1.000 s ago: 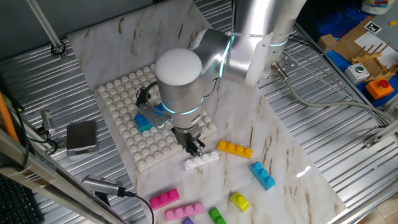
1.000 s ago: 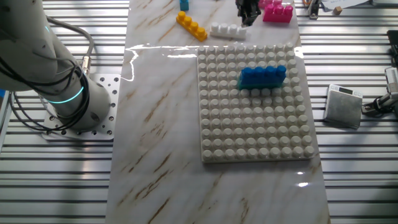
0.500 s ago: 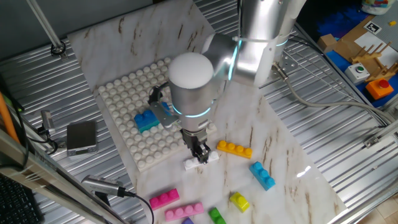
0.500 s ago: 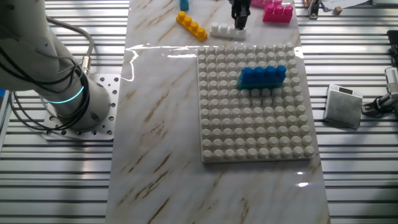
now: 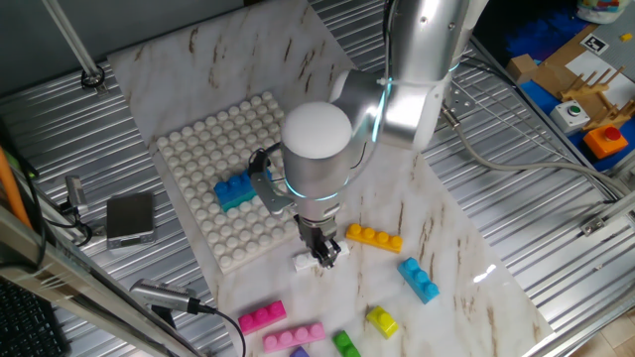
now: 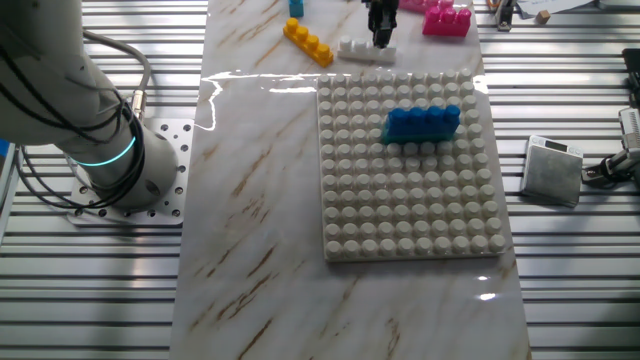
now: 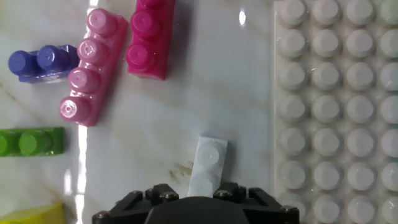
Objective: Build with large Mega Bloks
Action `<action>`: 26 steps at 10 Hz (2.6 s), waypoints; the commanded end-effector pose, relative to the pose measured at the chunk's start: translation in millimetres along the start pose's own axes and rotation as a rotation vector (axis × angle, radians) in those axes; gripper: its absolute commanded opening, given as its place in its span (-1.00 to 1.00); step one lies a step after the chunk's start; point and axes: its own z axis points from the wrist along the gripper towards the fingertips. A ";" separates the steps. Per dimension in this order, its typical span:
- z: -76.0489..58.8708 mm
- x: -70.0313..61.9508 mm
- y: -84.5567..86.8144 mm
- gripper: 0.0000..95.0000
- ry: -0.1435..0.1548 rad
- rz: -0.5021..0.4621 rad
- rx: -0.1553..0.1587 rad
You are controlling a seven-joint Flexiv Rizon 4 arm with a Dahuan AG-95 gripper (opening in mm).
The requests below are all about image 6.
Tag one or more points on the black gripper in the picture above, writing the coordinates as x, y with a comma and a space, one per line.
382, 6

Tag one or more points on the white four-stud block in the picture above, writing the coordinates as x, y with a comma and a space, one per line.
360, 51

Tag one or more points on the magenta three-stud block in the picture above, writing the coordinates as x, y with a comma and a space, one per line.
447, 25

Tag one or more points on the blue four-stud block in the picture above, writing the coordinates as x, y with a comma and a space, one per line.
420, 122

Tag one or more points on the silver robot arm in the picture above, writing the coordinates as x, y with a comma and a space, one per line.
50, 75

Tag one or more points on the orange-yellow four-stud block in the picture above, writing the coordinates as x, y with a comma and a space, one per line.
307, 42

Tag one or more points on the light blue three-stud block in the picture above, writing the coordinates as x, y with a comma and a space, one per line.
296, 9

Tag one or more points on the small wooden cube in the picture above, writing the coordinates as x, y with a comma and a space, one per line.
542, 17

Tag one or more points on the white studded baseplate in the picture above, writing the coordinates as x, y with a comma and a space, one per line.
400, 200

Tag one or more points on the white paper sheet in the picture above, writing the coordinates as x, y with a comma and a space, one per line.
560, 5

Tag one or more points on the silver digital scale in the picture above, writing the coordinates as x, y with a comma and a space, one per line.
550, 175

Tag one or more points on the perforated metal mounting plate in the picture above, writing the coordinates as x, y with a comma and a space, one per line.
172, 135

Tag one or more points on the black box device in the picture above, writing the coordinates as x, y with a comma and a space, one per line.
634, 75

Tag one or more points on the white marble board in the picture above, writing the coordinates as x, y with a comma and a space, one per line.
250, 250

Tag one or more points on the small silver camera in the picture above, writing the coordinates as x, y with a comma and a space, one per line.
631, 127

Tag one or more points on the black camera clamp mount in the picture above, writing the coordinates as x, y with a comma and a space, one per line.
617, 165

